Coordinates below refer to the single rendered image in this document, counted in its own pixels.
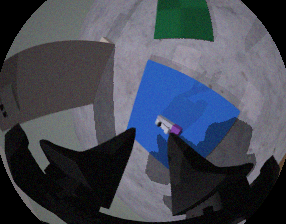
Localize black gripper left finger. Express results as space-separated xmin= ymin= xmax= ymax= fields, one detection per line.
xmin=39 ymin=128 xmax=136 ymax=209

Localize green square patch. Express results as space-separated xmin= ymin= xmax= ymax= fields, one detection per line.
xmin=154 ymin=0 xmax=214 ymax=41

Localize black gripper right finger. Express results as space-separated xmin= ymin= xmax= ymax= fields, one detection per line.
xmin=167 ymin=132 xmax=253 ymax=216

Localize blue flat square mat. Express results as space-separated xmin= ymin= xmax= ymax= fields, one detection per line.
xmin=127 ymin=59 xmax=240 ymax=168

